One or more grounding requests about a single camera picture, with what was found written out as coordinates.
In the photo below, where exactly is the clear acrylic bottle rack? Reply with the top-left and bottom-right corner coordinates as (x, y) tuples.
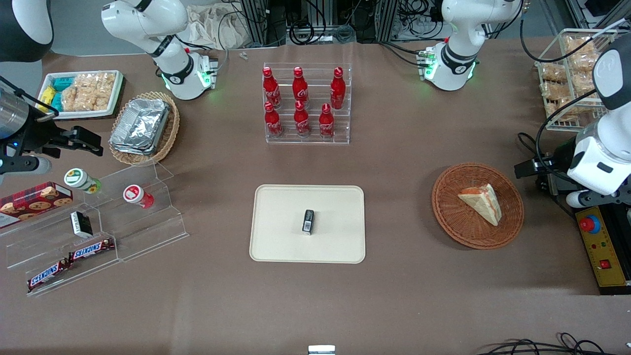
(262, 62), (352, 145)

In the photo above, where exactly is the aluminium foil container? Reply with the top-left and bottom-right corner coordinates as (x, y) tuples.
(109, 98), (172, 157)

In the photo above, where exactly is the black cable bundle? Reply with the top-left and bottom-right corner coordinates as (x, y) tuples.
(475, 332), (620, 355)

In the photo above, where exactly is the beige plastic tray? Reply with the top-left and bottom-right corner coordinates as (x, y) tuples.
(249, 184), (366, 264)

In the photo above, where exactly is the rice cracker pack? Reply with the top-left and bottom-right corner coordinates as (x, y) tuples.
(61, 88), (110, 112)
(73, 72), (117, 97)

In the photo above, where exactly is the black and white small box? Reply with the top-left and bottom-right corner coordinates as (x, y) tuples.
(70, 211), (94, 239)

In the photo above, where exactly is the fried snack bag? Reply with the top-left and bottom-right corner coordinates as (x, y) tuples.
(539, 63), (568, 83)
(572, 71), (597, 96)
(545, 98), (580, 122)
(541, 81), (573, 101)
(569, 52), (600, 74)
(564, 36), (598, 55)

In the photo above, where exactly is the aluminium frame rack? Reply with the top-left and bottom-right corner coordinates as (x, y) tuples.
(240, 0), (447, 48)

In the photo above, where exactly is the Snickers bar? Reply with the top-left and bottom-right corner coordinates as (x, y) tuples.
(69, 238), (116, 262)
(27, 258), (72, 293)

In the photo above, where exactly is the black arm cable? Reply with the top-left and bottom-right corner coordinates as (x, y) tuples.
(519, 9), (631, 171)

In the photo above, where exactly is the green lid cup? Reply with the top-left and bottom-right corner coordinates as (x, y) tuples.
(64, 168), (103, 194)

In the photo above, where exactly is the clear acrylic stepped stand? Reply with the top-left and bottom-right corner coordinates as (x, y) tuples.
(0, 160), (190, 298)

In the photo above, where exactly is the brown round wicker basket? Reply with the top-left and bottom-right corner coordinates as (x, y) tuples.
(432, 163), (525, 250)

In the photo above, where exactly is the black table appliance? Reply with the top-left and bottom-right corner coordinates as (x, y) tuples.
(536, 168), (631, 296)

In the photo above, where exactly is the yellow emergency stop box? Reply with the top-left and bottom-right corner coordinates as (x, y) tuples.
(575, 206), (631, 288)

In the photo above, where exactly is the light oval wicker basket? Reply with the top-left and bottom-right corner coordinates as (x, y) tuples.
(108, 91), (181, 167)

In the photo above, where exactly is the black appliance cable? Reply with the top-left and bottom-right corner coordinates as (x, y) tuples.
(517, 132), (559, 198)

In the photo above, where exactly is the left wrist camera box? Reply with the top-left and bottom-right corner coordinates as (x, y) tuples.
(565, 190), (631, 209)

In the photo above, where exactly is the triangular sandwich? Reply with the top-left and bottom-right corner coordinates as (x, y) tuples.
(457, 183), (503, 227)

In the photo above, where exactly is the red lid cup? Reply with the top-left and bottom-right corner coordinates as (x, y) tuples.
(123, 184), (155, 210)

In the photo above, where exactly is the red cola bottle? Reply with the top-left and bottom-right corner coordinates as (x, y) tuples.
(264, 102), (284, 139)
(293, 101), (312, 138)
(330, 67), (347, 110)
(318, 103), (336, 139)
(262, 67), (282, 109)
(292, 66), (310, 109)

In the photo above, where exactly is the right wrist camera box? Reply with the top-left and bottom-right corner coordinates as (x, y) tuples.
(0, 156), (52, 175)

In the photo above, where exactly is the coiled black cable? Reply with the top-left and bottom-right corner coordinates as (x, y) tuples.
(288, 20), (316, 46)

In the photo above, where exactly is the aluminium frame post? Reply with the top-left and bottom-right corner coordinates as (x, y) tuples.
(566, 0), (631, 31)

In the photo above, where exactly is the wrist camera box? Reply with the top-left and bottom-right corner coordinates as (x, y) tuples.
(565, 190), (631, 209)
(0, 156), (52, 175)

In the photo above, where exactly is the beige cloth bag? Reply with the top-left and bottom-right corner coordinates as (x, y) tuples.
(186, 3), (253, 50)

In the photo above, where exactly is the white rectangular snack tray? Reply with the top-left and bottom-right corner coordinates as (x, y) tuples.
(37, 70), (124, 121)

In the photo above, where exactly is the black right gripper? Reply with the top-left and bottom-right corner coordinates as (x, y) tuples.
(0, 106), (105, 158)

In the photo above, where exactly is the white wire rack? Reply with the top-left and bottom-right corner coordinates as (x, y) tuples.
(535, 28), (620, 133)

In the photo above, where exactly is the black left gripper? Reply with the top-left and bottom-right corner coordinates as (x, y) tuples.
(514, 138), (575, 181)

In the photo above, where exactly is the red cookie box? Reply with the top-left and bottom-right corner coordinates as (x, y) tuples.
(0, 181), (74, 229)

